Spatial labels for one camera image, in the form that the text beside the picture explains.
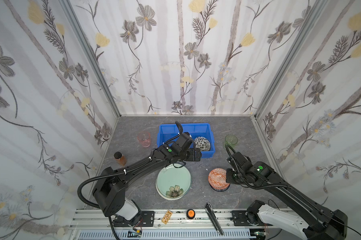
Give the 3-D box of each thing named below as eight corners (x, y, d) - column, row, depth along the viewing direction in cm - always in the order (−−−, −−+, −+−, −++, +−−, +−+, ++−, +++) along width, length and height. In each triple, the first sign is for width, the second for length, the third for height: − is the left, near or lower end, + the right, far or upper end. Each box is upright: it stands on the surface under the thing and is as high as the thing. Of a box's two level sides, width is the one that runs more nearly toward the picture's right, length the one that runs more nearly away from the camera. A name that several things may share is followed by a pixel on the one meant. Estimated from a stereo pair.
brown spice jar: (118, 166, 95) (112, 158, 87) (120, 159, 98) (114, 151, 90) (126, 166, 95) (121, 158, 87) (128, 159, 98) (123, 151, 90)
